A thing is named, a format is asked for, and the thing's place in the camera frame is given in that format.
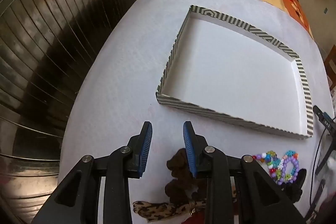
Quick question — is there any black fabric hair band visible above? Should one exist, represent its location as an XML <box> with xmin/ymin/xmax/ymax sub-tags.
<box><xmin>280</xmin><ymin>168</ymin><xmax>307</xmax><ymax>204</ymax></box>

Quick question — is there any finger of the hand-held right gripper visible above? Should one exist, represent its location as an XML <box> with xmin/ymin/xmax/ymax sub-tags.
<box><xmin>313</xmin><ymin>105</ymin><xmax>325</xmax><ymax>120</ymax></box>

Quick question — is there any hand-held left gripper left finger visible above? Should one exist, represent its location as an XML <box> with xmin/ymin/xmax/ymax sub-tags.
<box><xmin>31</xmin><ymin>121</ymin><xmax>153</xmax><ymax>224</ymax></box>

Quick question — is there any white table cover sheet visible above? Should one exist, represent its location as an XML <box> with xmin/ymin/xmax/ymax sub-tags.
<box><xmin>59</xmin><ymin>0</ymin><xmax>332</xmax><ymax>224</ymax></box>

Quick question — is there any leopard print hair bow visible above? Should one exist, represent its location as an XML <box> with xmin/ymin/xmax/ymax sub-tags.
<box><xmin>133</xmin><ymin>199</ymin><xmax>208</xmax><ymax>222</ymax></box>

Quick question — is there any multicolour beaded bracelet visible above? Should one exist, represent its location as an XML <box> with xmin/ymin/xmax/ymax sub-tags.
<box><xmin>252</xmin><ymin>150</ymin><xmax>300</xmax><ymax>180</ymax></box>

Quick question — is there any purple beaded bracelet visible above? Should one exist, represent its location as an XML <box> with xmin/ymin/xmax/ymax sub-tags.
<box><xmin>275</xmin><ymin>157</ymin><xmax>300</xmax><ymax>185</ymax></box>

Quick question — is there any striped shallow cardboard box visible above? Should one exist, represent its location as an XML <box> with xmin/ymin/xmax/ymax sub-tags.
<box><xmin>156</xmin><ymin>5</ymin><xmax>315</xmax><ymax>140</ymax></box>

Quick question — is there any dark wooden slatted door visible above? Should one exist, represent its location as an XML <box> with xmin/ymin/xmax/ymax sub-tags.
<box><xmin>0</xmin><ymin>0</ymin><xmax>158</xmax><ymax>224</ymax></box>

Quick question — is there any brown wooden furniture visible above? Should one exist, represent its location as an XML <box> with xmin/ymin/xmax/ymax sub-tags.
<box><xmin>323</xmin><ymin>46</ymin><xmax>336</xmax><ymax>83</ymax></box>

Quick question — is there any brown fabric scrunchie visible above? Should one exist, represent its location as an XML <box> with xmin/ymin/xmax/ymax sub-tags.
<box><xmin>165</xmin><ymin>148</ymin><xmax>208</xmax><ymax>205</ymax></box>

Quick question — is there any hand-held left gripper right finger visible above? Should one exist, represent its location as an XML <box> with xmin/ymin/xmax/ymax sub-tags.
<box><xmin>183</xmin><ymin>121</ymin><xmax>306</xmax><ymax>224</ymax></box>

